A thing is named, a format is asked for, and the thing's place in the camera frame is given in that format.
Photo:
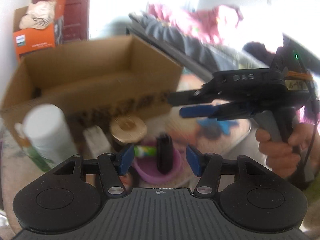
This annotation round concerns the orange Philips box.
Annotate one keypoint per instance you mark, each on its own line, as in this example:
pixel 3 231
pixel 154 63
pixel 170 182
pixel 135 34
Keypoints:
pixel 28 40

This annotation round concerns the gold lid black jar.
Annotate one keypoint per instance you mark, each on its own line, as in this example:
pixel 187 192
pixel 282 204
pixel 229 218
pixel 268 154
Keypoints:
pixel 128 129

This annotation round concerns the white power adapter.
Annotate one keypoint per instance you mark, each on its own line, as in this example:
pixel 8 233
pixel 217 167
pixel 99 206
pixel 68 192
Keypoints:
pixel 96 141

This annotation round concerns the beige cloth in box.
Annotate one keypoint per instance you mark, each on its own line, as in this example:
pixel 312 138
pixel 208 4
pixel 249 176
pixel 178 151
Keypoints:
pixel 39 15

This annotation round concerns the pink cloth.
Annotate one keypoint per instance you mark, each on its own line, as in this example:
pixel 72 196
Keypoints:
pixel 213 26

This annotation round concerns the white pill bottle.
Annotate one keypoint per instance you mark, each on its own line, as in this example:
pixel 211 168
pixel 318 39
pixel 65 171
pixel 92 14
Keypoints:
pixel 46 128

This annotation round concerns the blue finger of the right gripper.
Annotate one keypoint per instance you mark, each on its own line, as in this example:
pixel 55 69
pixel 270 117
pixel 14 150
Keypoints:
pixel 190 97
pixel 224 111

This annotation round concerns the purple bowl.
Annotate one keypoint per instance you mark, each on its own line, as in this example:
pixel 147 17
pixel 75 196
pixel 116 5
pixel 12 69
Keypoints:
pixel 147 169

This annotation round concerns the brown cardboard box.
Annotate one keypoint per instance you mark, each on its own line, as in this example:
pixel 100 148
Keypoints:
pixel 93 81

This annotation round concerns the green lip balm tube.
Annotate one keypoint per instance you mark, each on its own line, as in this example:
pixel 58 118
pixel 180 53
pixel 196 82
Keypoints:
pixel 145 151

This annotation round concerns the grey blanket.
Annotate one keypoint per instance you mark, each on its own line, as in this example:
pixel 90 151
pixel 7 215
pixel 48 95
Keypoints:
pixel 193 54

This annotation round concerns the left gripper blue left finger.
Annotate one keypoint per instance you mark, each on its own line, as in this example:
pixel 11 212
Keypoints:
pixel 112 166

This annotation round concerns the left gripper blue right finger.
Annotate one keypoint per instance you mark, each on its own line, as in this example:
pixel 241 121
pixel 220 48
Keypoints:
pixel 208 168

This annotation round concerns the person right hand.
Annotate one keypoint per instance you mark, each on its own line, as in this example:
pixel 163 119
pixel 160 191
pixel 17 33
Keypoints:
pixel 280 156

